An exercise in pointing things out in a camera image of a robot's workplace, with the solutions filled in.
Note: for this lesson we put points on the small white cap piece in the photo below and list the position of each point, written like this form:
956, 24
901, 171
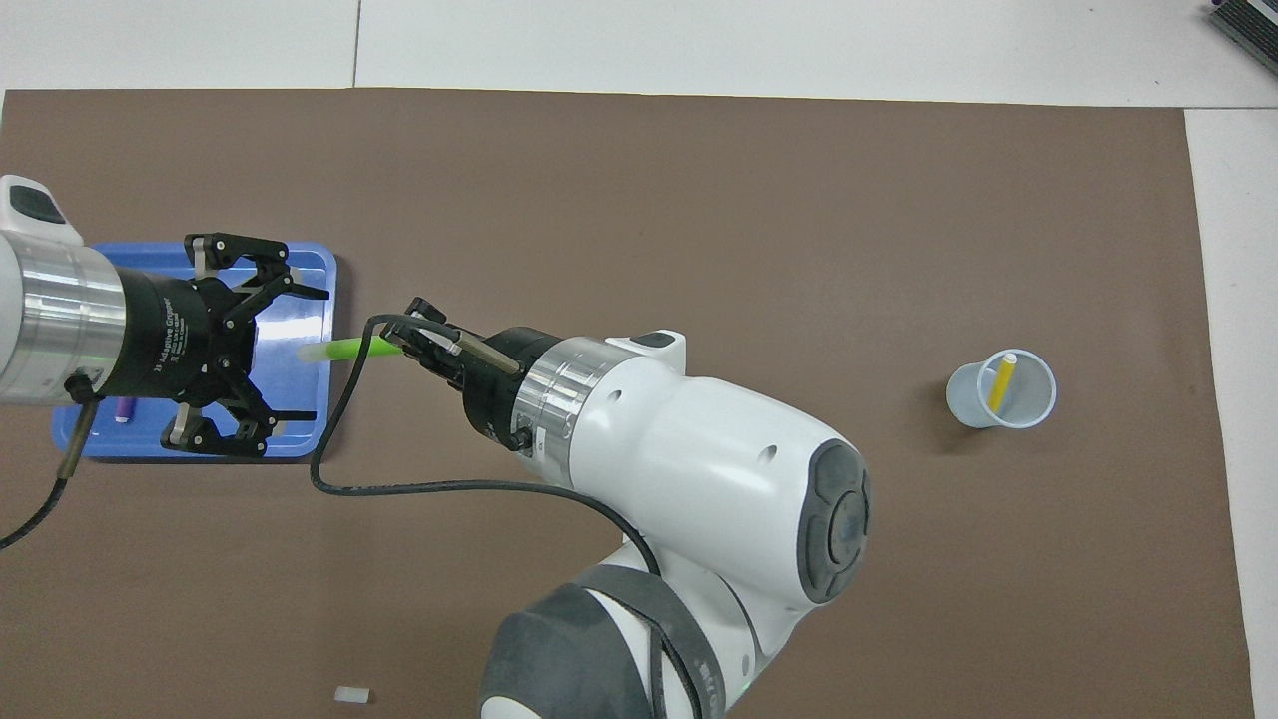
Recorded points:
351, 694

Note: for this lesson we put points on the grey ribbed device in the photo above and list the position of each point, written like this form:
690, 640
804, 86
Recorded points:
1253, 18

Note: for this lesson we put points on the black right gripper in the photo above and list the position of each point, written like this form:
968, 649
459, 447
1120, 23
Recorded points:
494, 384

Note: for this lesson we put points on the blue plastic tray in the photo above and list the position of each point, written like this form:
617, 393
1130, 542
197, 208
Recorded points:
300, 429

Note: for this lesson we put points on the brown table mat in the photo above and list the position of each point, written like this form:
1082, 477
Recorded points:
639, 200

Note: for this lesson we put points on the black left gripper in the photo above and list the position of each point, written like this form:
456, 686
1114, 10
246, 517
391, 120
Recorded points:
175, 335

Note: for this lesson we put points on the green highlighter pen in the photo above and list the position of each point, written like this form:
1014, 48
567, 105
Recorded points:
349, 349

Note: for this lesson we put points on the translucent plastic cup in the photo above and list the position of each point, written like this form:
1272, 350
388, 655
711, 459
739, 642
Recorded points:
968, 399

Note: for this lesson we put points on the yellow highlighter pen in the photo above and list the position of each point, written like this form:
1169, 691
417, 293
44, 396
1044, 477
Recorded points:
1001, 384

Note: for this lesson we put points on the purple highlighter pen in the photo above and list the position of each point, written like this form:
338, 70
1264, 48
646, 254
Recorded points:
126, 409

